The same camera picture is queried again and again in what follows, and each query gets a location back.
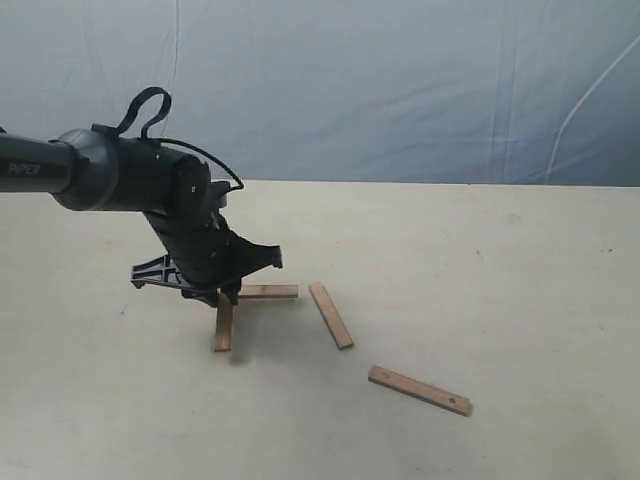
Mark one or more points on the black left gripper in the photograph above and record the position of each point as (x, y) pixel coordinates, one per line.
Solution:
(205, 263)

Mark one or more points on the wooden stick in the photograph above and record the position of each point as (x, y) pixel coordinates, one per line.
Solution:
(419, 390)
(264, 291)
(331, 316)
(222, 340)

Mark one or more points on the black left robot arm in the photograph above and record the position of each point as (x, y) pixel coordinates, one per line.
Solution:
(86, 170)

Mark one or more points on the blue-grey backdrop cloth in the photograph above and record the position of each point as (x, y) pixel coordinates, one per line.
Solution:
(502, 92)

